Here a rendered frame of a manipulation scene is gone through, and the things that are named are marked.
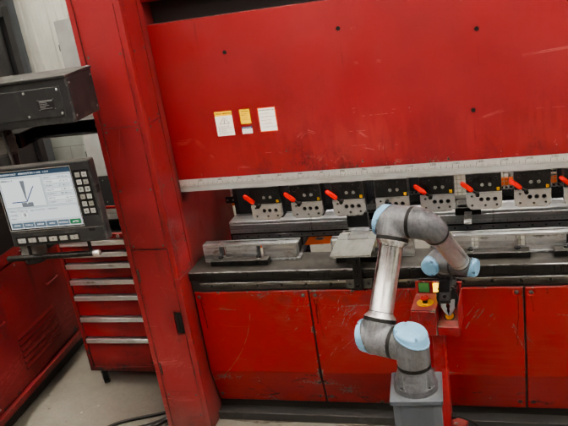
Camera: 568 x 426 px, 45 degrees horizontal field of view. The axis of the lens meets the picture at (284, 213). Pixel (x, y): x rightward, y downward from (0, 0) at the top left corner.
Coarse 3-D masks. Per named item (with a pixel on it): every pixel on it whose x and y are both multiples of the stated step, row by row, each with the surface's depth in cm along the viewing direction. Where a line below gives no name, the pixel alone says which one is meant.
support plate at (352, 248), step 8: (336, 240) 318; (344, 240) 317; (352, 240) 315; (360, 240) 314; (368, 240) 312; (336, 248) 309; (344, 248) 307; (352, 248) 306; (360, 248) 305; (368, 248) 303; (336, 256) 301; (344, 256) 300; (352, 256) 299; (360, 256) 298; (368, 256) 297
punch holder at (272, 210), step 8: (248, 192) 327; (256, 192) 326; (264, 192) 325; (272, 192) 324; (280, 192) 325; (256, 200) 328; (264, 200) 327; (272, 200) 326; (280, 200) 325; (256, 208) 330; (264, 208) 328; (272, 208) 327; (280, 208) 326; (256, 216) 330; (264, 216) 329; (272, 216) 328; (280, 216) 327
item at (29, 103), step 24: (48, 72) 291; (72, 72) 278; (0, 96) 279; (24, 96) 278; (48, 96) 276; (72, 96) 276; (0, 120) 283; (24, 120) 282; (48, 120) 280; (72, 120) 278; (0, 144) 298
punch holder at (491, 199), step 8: (472, 176) 297; (480, 176) 297; (488, 176) 296; (496, 176) 295; (472, 184) 299; (480, 184) 298; (488, 184) 297; (496, 184) 296; (480, 192) 299; (488, 192) 298; (496, 192) 297; (472, 200) 301; (480, 200) 301; (488, 200) 299; (496, 200) 298; (472, 208) 302; (480, 208) 301; (488, 208) 301; (496, 208) 300
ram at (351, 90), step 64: (320, 0) 291; (384, 0) 281; (448, 0) 275; (512, 0) 269; (192, 64) 311; (256, 64) 304; (320, 64) 297; (384, 64) 290; (448, 64) 283; (512, 64) 277; (192, 128) 323; (256, 128) 315; (320, 128) 307; (384, 128) 300; (448, 128) 293; (512, 128) 286
